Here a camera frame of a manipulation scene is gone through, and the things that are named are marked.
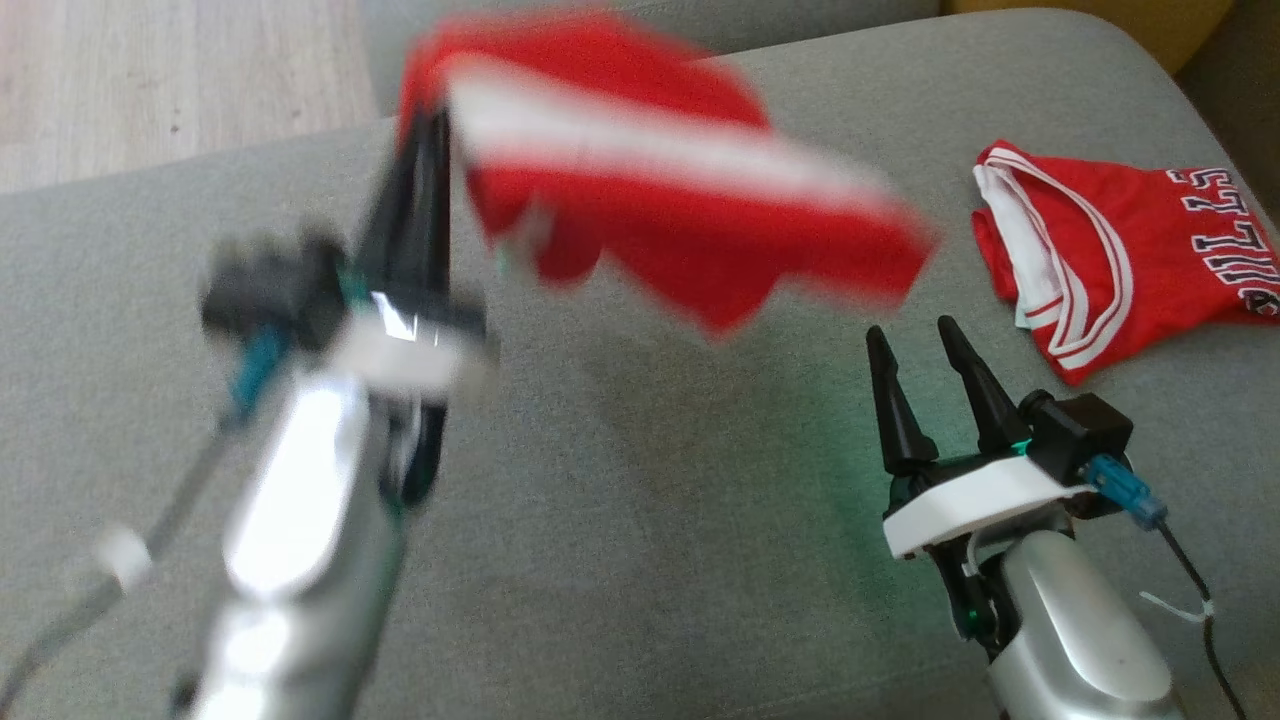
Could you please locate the blue camera connector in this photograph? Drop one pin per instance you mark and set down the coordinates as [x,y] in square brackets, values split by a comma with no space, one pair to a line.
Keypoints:
[258,370]
[1125,490]

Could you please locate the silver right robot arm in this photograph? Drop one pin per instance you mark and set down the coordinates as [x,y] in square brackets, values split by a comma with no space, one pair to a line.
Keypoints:
[1080,640]

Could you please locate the blue right camera connector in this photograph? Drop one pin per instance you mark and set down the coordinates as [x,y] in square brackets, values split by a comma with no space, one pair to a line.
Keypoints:
[1125,490]

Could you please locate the red shorts with white stripe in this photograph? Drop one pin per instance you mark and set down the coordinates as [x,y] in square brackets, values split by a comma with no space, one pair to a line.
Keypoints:
[650,220]

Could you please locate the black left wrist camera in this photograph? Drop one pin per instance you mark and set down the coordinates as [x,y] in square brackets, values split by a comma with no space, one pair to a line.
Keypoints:
[270,295]

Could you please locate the blue left camera connector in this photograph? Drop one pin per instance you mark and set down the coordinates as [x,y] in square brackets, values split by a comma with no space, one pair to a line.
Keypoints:
[258,370]

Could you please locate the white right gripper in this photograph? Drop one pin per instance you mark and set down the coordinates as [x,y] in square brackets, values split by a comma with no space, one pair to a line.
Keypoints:
[970,500]

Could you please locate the small grey sofa cushion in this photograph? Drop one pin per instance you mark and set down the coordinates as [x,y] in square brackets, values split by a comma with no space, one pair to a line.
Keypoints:
[830,20]

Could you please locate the red jersey with white trim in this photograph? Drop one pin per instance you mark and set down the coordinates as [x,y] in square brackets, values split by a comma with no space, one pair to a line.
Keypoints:
[1100,260]

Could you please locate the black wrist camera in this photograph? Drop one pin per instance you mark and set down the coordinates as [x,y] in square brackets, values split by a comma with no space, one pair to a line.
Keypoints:
[1080,430]
[270,295]

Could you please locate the large grey sofa seat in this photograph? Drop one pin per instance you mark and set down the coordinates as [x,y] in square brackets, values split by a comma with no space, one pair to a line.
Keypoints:
[650,550]

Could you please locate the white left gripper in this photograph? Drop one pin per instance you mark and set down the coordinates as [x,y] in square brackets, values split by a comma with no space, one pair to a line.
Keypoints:
[410,350]

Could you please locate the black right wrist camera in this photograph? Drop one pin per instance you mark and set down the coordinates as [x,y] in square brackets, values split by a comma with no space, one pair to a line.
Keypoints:
[1080,430]

